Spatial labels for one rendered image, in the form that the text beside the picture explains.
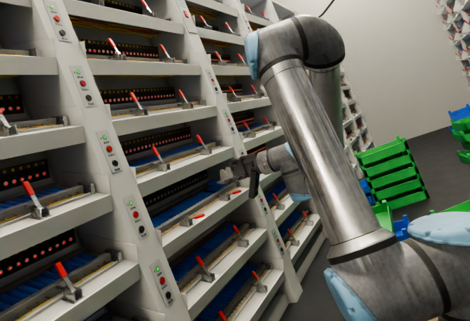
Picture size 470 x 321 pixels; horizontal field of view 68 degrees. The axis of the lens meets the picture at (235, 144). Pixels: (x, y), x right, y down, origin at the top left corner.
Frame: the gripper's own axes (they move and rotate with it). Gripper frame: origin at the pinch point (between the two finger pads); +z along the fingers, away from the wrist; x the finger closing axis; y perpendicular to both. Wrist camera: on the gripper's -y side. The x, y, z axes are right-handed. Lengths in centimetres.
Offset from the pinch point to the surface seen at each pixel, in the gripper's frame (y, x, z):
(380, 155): -26, -108, -47
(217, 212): -8.3, 16.1, -4.1
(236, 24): 82, -83, 1
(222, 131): 20.3, -12.7, -2.1
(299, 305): -61, -10, -8
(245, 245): -25.7, 6.4, -4.1
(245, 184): -5.4, -12.3, -3.1
